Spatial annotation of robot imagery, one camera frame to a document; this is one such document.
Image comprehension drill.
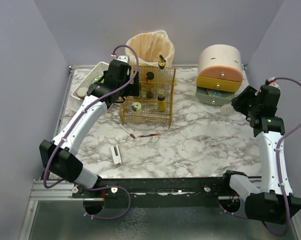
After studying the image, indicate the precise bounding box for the white red marker pen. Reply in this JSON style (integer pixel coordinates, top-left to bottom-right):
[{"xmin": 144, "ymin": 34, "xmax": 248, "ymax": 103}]
[{"xmin": 118, "ymin": 123, "xmax": 136, "ymax": 139}]

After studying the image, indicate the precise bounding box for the bin with plastic bag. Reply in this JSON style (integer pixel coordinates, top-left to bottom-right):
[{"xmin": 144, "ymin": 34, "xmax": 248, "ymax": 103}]
[{"xmin": 126, "ymin": 30, "xmax": 175, "ymax": 68}]

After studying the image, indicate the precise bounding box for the gold spice jar black cap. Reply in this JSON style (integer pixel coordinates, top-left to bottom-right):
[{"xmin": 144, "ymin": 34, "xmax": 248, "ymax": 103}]
[{"xmin": 146, "ymin": 71, "xmax": 155, "ymax": 99}]

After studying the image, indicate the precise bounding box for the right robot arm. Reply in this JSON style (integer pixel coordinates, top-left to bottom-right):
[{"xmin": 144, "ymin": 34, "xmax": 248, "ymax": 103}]
[{"xmin": 223, "ymin": 84, "xmax": 301, "ymax": 225}]

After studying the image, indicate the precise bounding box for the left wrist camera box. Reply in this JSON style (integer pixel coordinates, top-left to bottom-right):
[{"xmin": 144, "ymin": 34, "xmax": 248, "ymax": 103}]
[{"xmin": 116, "ymin": 55, "xmax": 130, "ymax": 64}]

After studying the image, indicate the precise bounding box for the clear shaker green lid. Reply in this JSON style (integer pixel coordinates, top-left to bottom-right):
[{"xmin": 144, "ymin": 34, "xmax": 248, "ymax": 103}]
[{"xmin": 131, "ymin": 102, "xmax": 142, "ymax": 114}]

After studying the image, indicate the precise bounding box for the white rectangular case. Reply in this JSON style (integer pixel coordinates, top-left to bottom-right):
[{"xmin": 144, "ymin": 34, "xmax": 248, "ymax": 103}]
[{"xmin": 110, "ymin": 144, "xmax": 122, "ymax": 165}]

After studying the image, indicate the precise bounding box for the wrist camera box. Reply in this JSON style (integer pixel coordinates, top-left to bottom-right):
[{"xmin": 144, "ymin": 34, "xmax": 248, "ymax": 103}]
[
  {"xmin": 265, "ymin": 77, "xmax": 280, "ymax": 89},
  {"xmin": 116, "ymin": 55, "xmax": 130, "ymax": 64}
]

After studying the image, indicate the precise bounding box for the clear glass oil bottle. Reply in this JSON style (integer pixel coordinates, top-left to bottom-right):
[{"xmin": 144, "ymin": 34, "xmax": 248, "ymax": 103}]
[{"xmin": 156, "ymin": 55, "xmax": 169, "ymax": 89}]

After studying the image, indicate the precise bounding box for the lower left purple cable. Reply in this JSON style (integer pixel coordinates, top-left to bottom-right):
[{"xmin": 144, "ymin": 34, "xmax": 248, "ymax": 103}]
[{"xmin": 82, "ymin": 186, "xmax": 132, "ymax": 221}]

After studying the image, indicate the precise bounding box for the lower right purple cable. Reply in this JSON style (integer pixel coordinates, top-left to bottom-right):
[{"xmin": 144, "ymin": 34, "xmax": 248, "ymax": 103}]
[{"xmin": 218, "ymin": 197, "xmax": 249, "ymax": 220}]

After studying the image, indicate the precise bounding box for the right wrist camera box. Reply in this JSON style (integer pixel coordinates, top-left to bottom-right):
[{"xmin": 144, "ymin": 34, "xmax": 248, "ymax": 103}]
[{"xmin": 265, "ymin": 77, "xmax": 280, "ymax": 89}]

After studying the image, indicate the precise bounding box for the gold wire rack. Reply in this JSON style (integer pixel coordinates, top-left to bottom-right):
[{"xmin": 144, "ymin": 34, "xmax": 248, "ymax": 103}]
[{"xmin": 119, "ymin": 66, "xmax": 176, "ymax": 128}]

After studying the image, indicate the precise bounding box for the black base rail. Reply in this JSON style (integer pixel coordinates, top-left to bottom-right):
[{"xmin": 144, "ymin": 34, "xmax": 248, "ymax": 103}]
[{"xmin": 72, "ymin": 174, "xmax": 236, "ymax": 209}]

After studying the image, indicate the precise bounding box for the white plastic basket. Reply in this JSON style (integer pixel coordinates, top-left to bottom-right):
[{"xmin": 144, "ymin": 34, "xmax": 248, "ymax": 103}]
[{"xmin": 71, "ymin": 61, "xmax": 109, "ymax": 100}]

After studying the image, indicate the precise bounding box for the steel cream cup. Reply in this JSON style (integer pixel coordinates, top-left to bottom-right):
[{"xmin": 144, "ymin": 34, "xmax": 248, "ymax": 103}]
[{"xmin": 76, "ymin": 87, "xmax": 88, "ymax": 99}]

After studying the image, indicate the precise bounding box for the light blue flower plate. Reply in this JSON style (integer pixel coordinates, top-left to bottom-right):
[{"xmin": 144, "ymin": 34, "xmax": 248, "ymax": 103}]
[{"xmin": 90, "ymin": 77, "xmax": 98, "ymax": 86}]

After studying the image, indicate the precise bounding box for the white bottle black lid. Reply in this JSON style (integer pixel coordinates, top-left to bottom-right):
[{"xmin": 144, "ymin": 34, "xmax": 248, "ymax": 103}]
[{"xmin": 220, "ymin": 102, "xmax": 237, "ymax": 117}]

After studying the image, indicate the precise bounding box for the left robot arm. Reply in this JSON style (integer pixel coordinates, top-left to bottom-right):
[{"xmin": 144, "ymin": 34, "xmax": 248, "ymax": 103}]
[{"xmin": 39, "ymin": 55, "xmax": 138, "ymax": 189}]

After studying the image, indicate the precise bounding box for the round drawer organizer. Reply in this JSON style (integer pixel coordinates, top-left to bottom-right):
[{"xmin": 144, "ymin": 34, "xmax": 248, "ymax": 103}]
[{"xmin": 195, "ymin": 44, "xmax": 243, "ymax": 106}]

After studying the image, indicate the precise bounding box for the red sauce bottle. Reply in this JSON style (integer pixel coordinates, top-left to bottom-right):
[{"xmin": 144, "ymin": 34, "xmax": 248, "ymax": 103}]
[{"xmin": 137, "ymin": 83, "xmax": 143, "ymax": 99}]

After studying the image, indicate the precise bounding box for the red filled tube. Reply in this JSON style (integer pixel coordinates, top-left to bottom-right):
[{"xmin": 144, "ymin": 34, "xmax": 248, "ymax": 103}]
[{"xmin": 138, "ymin": 133, "xmax": 161, "ymax": 138}]

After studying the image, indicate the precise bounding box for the green fried egg plate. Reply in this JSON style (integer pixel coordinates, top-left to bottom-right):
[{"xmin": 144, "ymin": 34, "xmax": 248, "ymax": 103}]
[{"xmin": 94, "ymin": 74, "xmax": 104, "ymax": 84}]

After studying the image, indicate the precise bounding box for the small yellow label bottle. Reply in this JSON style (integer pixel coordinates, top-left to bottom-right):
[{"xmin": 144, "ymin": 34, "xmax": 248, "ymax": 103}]
[{"xmin": 157, "ymin": 89, "xmax": 166, "ymax": 113}]

